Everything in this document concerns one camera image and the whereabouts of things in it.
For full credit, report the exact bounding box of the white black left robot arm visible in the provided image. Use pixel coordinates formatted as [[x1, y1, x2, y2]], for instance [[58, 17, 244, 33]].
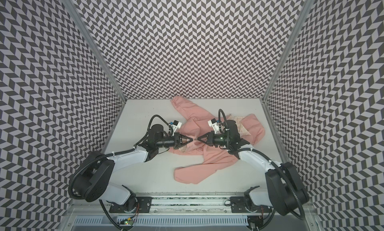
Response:
[[68, 125, 194, 213]]

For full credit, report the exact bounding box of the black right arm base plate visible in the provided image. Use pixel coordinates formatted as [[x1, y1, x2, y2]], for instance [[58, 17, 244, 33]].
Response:
[[229, 197, 272, 214]]

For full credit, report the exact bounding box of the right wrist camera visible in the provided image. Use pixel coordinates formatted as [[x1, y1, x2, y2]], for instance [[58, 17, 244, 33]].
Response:
[[208, 119, 224, 134]]

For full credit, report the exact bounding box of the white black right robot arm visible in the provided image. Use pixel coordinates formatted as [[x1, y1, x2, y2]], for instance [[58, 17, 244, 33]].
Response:
[[197, 119, 310, 220]]

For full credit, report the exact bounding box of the black corrugated cable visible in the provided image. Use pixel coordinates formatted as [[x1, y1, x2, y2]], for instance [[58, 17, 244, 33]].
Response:
[[218, 108, 306, 221], [68, 114, 172, 231]]

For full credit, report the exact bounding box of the aluminium corner post right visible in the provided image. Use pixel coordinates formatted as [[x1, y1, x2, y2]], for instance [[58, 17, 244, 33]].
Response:
[[262, 0, 315, 103]]

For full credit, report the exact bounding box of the aluminium corner post left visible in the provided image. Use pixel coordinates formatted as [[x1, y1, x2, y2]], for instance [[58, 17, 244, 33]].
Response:
[[61, 0, 127, 103]]

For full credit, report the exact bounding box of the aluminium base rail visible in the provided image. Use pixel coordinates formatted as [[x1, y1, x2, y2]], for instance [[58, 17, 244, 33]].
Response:
[[64, 192, 319, 217]]

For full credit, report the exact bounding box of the black right corrugated cable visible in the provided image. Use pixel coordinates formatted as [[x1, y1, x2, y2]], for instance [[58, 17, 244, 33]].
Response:
[[218, 108, 306, 221]]

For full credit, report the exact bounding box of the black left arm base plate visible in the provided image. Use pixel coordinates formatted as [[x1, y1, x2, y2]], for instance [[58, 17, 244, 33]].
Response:
[[109, 196, 153, 214]]

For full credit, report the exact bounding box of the pink Snoopy zip jacket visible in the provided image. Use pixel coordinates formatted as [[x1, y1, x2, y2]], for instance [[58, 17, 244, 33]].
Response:
[[170, 96, 266, 184]]

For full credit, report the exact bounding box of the aluminium corner post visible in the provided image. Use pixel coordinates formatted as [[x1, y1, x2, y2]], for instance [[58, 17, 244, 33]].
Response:
[[262, 0, 315, 103], [61, 0, 127, 103]]

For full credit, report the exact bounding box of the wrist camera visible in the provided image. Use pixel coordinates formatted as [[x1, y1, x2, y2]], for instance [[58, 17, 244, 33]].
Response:
[[208, 119, 224, 134], [169, 120, 182, 135]]

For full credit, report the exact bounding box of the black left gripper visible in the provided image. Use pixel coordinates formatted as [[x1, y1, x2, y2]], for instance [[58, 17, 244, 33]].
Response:
[[154, 132, 193, 148]]

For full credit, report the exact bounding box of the black left corrugated cable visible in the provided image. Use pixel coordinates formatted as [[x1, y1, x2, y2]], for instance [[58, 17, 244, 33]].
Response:
[[68, 114, 172, 231]]

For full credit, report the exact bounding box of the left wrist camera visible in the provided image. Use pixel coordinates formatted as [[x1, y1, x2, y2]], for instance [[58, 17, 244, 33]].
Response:
[[169, 120, 182, 135]]

